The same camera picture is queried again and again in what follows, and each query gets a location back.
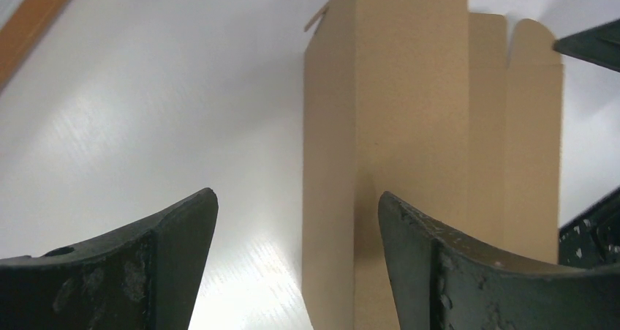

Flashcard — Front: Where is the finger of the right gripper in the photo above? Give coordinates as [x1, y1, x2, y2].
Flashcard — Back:
[553, 20, 619, 72]

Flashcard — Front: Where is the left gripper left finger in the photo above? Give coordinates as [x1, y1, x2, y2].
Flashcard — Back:
[1, 188, 219, 329]

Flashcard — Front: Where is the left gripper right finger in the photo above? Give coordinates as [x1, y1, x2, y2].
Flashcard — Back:
[378, 192, 619, 329]

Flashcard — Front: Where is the brown cardboard box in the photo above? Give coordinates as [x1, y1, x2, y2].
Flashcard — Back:
[302, 0, 564, 329]

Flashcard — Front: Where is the wooden tiered rack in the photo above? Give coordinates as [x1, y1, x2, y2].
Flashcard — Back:
[1, 0, 70, 89]

